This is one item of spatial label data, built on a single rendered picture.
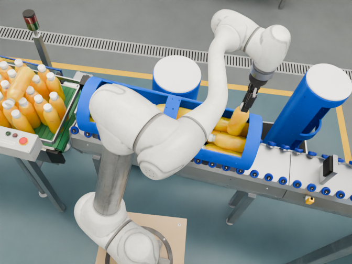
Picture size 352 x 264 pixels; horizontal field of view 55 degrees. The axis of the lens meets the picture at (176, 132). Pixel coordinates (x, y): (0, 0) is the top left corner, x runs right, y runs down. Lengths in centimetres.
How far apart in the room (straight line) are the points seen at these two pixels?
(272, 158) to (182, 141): 113
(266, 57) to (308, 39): 287
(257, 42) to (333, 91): 106
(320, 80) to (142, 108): 150
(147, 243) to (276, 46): 83
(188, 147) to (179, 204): 185
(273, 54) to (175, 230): 88
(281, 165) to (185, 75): 73
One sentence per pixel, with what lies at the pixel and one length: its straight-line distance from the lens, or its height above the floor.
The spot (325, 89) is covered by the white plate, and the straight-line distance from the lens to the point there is 219.
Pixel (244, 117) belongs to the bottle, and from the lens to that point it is 155.
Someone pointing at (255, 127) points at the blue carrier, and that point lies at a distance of 163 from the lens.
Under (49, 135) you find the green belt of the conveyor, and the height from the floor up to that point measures 90.
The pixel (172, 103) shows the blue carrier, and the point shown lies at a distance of 163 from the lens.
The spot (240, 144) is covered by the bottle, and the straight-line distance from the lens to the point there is 165.
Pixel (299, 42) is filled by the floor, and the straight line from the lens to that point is 400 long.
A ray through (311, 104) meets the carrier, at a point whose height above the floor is 94.
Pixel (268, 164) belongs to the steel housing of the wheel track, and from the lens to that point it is 192.
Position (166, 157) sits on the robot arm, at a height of 181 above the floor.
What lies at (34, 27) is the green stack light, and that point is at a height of 118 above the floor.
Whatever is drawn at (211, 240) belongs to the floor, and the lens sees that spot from 267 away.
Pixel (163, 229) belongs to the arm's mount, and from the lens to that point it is 161.
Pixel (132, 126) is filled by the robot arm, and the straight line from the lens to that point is 88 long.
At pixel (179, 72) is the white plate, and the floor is 104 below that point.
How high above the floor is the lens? 256
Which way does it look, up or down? 60 degrees down
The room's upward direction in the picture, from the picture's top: 9 degrees clockwise
